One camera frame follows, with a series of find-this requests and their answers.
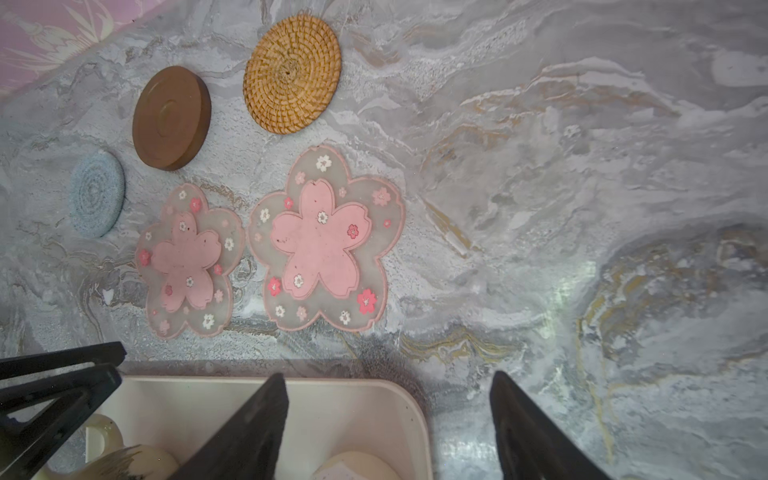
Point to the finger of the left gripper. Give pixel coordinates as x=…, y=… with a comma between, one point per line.
x=38, y=416

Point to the yellow-green mug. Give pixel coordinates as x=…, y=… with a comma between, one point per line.
x=118, y=461

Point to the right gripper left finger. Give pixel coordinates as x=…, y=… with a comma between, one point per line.
x=247, y=446

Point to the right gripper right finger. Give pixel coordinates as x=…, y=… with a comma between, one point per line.
x=529, y=444

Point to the rattan woven round coaster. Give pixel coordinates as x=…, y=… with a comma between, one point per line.
x=292, y=74

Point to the pink flower coaster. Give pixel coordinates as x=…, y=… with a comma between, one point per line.
x=185, y=260
x=321, y=239

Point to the beige serving tray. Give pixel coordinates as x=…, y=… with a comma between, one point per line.
x=326, y=417

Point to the brown wooden round coaster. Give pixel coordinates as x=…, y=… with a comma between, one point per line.
x=171, y=119

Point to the blue woven round coaster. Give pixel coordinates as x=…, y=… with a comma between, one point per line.
x=96, y=194

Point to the lavender white mug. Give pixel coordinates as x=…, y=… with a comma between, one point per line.
x=354, y=465

